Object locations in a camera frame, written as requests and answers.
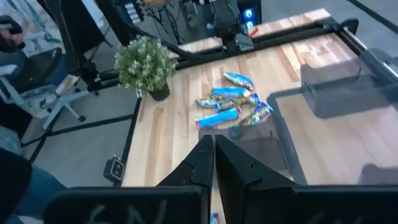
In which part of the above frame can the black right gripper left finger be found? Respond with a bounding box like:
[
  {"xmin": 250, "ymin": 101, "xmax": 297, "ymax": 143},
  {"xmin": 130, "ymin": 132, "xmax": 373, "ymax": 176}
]
[{"xmin": 157, "ymin": 134, "xmax": 215, "ymax": 224}]

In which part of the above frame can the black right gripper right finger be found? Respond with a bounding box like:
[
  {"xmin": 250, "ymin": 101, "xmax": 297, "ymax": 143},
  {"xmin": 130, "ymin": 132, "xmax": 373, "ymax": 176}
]
[{"xmin": 215, "ymin": 134, "xmax": 296, "ymax": 224}]

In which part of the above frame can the green oatmeal granola bar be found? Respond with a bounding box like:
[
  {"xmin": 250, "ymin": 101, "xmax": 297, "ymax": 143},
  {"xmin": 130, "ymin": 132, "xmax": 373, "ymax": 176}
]
[
  {"xmin": 229, "ymin": 101, "xmax": 275, "ymax": 140},
  {"xmin": 214, "ymin": 92, "xmax": 262, "ymax": 113}
]

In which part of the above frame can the blue orange-ended granola bar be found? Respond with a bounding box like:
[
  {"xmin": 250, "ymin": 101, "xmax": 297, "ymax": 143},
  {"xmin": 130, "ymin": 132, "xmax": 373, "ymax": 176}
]
[{"xmin": 210, "ymin": 86, "xmax": 252, "ymax": 99}]

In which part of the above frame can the blue green granola bar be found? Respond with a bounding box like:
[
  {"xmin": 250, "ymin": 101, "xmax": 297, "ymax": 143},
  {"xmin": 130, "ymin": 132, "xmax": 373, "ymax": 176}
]
[{"xmin": 222, "ymin": 71, "xmax": 256, "ymax": 91}]

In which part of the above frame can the grey translucent plastic bin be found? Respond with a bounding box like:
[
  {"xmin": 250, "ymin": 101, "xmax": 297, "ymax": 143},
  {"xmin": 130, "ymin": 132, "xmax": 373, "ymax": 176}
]
[
  {"xmin": 300, "ymin": 48, "xmax": 398, "ymax": 119},
  {"xmin": 228, "ymin": 123, "xmax": 295, "ymax": 184}
]

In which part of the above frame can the clear tray with dark rim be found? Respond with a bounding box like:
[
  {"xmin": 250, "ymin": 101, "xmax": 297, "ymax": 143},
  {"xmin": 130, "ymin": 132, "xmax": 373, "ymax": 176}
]
[{"xmin": 266, "ymin": 83, "xmax": 398, "ymax": 187}]

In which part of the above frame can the potted artificial green plant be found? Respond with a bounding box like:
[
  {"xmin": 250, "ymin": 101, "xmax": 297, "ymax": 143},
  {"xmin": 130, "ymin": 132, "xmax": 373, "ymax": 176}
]
[{"xmin": 114, "ymin": 34, "xmax": 178, "ymax": 102}]

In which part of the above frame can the office chair with white base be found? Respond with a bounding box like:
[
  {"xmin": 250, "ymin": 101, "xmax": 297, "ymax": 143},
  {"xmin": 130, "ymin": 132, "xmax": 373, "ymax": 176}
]
[{"xmin": 0, "ymin": 46, "xmax": 91, "ymax": 131}]

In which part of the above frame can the black tripod stand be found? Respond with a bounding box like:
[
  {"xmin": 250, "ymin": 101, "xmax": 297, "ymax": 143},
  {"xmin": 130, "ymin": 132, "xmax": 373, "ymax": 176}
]
[{"xmin": 43, "ymin": 0, "xmax": 108, "ymax": 94}]

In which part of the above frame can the computer tower with blue light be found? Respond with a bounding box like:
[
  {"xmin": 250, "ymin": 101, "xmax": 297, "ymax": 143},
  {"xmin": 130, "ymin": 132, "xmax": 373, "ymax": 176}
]
[{"xmin": 238, "ymin": 0, "xmax": 262, "ymax": 30}]

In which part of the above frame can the black equipment rack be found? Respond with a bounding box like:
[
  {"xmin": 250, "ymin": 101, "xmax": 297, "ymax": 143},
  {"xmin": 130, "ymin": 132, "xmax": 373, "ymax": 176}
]
[{"xmin": 93, "ymin": 0, "xmax": 218, "ymax": 47}]

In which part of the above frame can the patterned white sheet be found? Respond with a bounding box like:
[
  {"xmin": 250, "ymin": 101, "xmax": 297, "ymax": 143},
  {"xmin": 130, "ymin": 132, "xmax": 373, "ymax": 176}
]
[{"xmin": 0, "ymin": 0, "xmax": 68, "ymax": 58}]

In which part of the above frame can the black table-edge camera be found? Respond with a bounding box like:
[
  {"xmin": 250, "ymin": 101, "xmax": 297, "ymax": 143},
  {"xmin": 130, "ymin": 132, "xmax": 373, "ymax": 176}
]
[{"xmin": 102, "ymin": 154, "xmax": 126, "ymax": 185}]

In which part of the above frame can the black aluminium rig frame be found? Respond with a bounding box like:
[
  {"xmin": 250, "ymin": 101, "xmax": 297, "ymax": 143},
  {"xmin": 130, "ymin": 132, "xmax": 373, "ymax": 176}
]
[{"xmin": 86, "ymin": 17, "xmax": 398, "ymax": 187}]

